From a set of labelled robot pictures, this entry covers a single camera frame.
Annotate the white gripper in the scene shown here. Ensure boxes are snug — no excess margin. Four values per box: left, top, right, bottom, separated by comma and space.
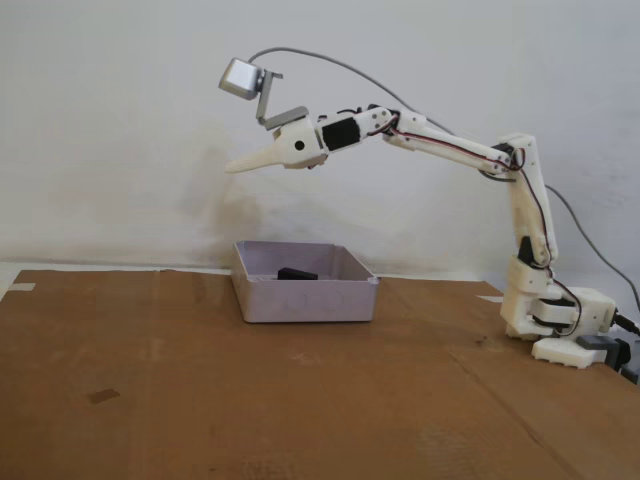
224, 109, 363, 175

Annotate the black rectangular block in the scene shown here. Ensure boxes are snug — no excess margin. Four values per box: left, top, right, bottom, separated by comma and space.
277, 266, 320, 281

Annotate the light grey plastic box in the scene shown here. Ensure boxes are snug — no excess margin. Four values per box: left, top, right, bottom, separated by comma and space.
231, 239, 381, 325

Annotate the brown cardboard sheet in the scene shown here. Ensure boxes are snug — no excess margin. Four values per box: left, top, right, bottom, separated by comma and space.
0, 268, 640, 480

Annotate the grey table clamp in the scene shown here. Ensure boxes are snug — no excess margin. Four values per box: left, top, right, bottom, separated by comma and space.
575, 334, 640, 386

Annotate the grey webcam mount bracket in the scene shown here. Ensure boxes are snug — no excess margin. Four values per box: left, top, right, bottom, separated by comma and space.
254, 69, 310, 132

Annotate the black power cable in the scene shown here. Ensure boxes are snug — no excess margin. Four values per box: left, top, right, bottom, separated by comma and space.
613, 312, 640, 337

